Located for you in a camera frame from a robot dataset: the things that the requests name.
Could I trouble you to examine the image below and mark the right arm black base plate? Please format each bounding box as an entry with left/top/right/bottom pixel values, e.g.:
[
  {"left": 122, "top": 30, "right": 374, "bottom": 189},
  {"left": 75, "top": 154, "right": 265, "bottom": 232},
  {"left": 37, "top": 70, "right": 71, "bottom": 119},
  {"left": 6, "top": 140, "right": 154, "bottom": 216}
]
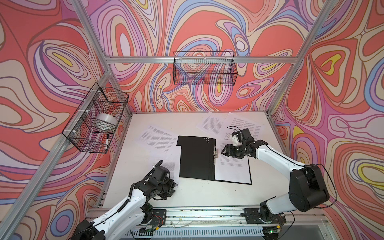
[{"left": 240, "top": 208, "right": 287, "bottom": 225}]

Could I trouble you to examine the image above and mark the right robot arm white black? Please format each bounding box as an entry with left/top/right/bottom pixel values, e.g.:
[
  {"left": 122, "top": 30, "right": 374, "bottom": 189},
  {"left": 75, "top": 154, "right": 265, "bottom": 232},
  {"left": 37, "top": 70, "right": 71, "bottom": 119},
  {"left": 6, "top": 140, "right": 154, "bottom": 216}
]
[{"left": 221, "top": 129, "right": 330, "bottom": 223}]

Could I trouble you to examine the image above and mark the black wire basket at back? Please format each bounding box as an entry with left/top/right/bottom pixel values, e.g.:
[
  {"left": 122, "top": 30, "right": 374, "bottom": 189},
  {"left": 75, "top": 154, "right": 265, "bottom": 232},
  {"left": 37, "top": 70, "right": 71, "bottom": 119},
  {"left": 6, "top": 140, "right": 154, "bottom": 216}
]
[{"left": 173, "top": 50, "right": 238, "bottom": 86}]

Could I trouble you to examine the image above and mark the black marker in basket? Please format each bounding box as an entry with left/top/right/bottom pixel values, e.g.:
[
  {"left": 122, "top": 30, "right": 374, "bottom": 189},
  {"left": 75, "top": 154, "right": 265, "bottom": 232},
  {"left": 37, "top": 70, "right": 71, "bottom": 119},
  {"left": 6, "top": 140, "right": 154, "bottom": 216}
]
[{"left": 105, "top": 134, "right": 110, "bottom": 149}]

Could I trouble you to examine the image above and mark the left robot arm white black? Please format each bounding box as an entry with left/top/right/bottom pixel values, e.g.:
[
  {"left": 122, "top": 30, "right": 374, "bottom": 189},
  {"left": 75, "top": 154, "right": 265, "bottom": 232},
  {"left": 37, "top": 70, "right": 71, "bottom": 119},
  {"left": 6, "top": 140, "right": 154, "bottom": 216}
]
[{"left": 70, "top": 160, "right": 177, "bottom": 240}]

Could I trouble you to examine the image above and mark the white tape roll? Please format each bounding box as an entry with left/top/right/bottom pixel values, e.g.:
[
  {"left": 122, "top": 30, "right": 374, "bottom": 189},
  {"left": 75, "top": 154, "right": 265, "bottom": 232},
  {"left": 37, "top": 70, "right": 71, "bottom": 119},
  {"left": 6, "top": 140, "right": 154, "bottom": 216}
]
[{"left": 94, "top": 113, "right": 118, "bottom": 133}]

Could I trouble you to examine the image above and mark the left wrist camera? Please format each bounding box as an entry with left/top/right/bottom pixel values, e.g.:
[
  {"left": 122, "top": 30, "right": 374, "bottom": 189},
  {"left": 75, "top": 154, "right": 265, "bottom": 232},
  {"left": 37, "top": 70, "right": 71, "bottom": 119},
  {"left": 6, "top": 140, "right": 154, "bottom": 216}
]
[{"left": 152, "top": 160, "right": 171, "bottom": 180}]

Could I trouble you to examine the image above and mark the black wire basket on left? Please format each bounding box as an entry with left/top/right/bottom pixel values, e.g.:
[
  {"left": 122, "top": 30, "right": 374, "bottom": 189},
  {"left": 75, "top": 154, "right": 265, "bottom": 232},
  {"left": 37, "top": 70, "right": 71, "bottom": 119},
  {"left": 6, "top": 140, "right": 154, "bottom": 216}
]
[{"left": 62, "top": 83, "right": 129, "bottom": 154}]

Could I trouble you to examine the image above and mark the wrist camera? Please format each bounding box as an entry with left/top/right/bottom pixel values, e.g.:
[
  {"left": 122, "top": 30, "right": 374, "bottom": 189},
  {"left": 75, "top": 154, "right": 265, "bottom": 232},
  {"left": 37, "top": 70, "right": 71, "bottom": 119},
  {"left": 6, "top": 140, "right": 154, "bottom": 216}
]
[
  {"left": 152, "top": 160, "right": 171, "bottom": 180},
  {"left": 231, "top": 133, "right": 242, "bottom": 146}
]

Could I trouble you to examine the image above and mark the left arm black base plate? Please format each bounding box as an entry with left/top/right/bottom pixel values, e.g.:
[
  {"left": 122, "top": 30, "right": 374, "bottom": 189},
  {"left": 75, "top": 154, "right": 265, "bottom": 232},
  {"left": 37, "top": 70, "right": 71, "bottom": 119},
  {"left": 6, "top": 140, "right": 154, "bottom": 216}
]
[{"left": 141, "top": 209, "right": 167, "bottom": 228}]

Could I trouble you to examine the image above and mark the metal folder clip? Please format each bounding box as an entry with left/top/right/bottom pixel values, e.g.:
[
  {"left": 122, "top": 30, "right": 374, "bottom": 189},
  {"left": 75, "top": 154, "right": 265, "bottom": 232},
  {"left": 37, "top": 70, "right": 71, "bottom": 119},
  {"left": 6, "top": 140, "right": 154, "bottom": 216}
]
[{"left": 213, "top": 146, "right": 218, "bottom": 165}]

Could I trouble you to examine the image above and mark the green circuit board left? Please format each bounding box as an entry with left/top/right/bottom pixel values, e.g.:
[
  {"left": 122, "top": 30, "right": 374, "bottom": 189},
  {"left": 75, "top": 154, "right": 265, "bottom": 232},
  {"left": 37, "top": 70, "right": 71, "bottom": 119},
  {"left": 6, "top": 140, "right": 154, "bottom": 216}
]
[{"left": 139, "top": 227, "right": 159, "bottom": 235}]

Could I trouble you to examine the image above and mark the green circuit board right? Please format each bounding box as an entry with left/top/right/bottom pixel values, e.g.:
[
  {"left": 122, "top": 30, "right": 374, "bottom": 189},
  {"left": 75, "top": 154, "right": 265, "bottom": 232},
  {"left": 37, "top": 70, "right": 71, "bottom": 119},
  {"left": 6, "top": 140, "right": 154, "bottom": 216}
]
[{"left": 263, "top": 226, "right": 282, "bottom": 234}]

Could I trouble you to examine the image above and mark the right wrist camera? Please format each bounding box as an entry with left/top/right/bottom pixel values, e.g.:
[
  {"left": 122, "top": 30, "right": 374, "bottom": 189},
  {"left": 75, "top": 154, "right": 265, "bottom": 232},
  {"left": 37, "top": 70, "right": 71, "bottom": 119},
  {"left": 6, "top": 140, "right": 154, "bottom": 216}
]
[{"left": 231, "top": 133, "right": 242, "bottom": 146}]

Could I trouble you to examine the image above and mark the black wire basket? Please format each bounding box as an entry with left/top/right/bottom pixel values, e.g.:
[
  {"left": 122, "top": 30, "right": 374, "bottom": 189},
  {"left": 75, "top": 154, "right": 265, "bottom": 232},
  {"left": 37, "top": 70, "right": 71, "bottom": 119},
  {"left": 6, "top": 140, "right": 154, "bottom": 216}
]
[
  {"left": 62, "top": 83, "right": 129, "bottom": 154},
  {"left": 173, "top": 50, "right": 238, "bottom": 86}
]

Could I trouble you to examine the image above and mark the printed paper sheet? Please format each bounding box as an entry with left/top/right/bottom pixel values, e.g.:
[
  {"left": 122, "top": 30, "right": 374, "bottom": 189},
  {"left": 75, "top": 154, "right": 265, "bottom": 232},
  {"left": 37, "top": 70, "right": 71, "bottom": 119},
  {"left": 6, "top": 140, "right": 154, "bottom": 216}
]
[
  {"left": 149, "top": 146, "right": 181, "bottom": 184},
  {"left": 215, "top": 141, "right": 252, "bottom": 185},
  {"left": 196, "top": 112, "right": 228, "bottom": 138},
  {"left": 138, "top": 125, "right": 177, "bottom": 154},
  {"left": 222, "top": 113, "right": 265, "bottom": 140}
]

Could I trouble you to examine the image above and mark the orange and black folder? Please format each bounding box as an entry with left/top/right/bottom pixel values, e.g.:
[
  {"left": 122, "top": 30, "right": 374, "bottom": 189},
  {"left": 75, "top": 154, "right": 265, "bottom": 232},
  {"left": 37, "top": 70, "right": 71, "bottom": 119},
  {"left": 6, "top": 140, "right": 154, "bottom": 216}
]
[{"left": 176, "top": 135, "right": 253, "bottom": 186}]

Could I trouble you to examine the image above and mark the green circuit board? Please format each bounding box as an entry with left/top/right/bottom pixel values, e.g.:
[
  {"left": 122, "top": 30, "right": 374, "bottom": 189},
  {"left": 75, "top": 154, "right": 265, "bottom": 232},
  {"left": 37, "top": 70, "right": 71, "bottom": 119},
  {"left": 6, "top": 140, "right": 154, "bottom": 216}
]
[
  {"left": 139, "top": 227, "right": 159, "bottom": 235},
  {"left": 263, "top": 226, "right": 282, "bottom": 234}
]

